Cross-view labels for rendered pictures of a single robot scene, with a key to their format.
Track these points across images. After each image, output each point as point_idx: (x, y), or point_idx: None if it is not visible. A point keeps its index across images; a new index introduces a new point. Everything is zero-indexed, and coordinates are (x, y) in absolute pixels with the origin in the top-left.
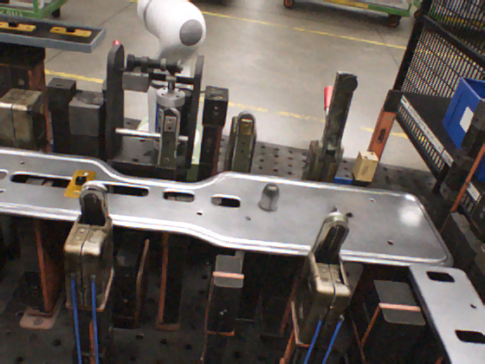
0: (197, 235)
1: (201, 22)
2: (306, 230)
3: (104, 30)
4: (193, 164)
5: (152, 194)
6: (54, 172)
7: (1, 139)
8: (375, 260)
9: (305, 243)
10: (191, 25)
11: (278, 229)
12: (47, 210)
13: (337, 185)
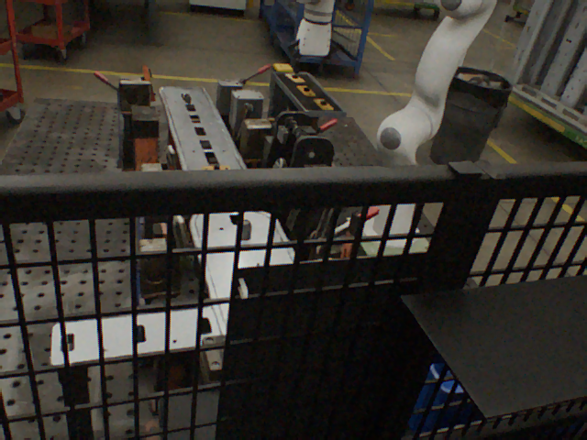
0: None
1: (401, 133)
2: (224, 254)
3: (341, 112)
4: (365, 252)
5: None
6: (221, 160)
7: (240, 140)
8: (209, 290)
9: (207, 254)
10: (390, 132)
11: (217, 242)
12: (186, 165)
13: None
